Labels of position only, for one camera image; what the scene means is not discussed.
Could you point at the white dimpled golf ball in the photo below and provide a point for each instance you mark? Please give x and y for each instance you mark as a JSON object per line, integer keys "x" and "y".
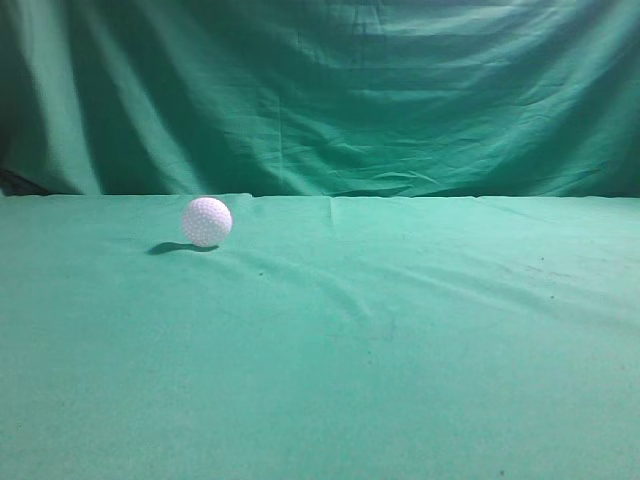
{"x": 206, "y": 222}

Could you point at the green table cloth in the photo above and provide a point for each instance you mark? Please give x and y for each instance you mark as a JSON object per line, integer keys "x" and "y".
{"x": 327, "y": 338}

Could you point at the green backdrop curtain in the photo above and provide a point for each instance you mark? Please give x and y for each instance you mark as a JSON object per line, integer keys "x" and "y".
{"x": 328, "y": 98}

